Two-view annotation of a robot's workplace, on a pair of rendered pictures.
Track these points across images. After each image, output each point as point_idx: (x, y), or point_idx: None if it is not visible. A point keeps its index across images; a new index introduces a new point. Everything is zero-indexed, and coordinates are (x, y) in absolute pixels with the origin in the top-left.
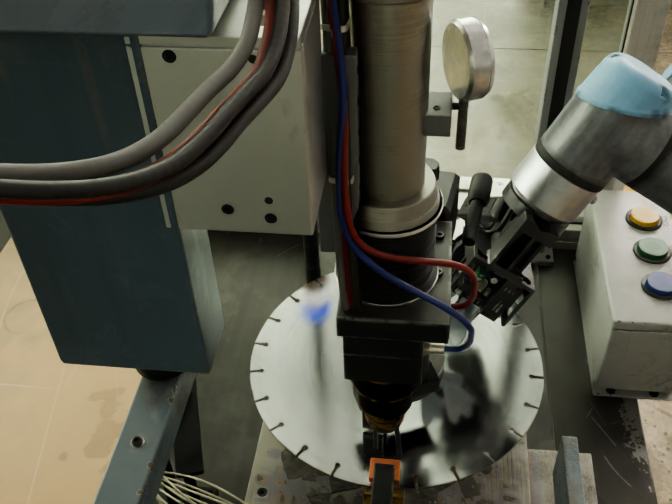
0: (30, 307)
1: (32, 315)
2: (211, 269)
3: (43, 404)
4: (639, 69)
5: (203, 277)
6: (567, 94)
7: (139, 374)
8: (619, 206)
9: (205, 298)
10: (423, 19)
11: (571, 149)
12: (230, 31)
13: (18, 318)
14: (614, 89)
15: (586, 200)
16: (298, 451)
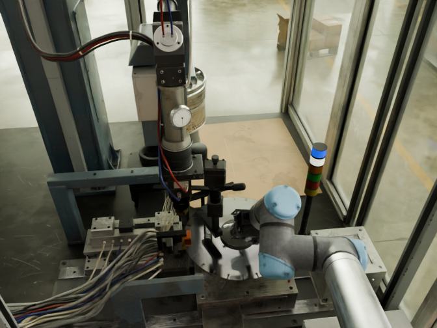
0: (264, 161)
1: (261, 163)
2: (157, 126)
3: (228, 177)
4: (278, 192)
5: (150, 124)
6: (411, 254)
7: (248, 194)
8: (395, 324)
9: (149, 129)
10: (165, 95)
11: (259, 200)
12: (134, 68)
13: (259, 160)
14: (269, 191)
15: (256, 222)
16: (193, 216)
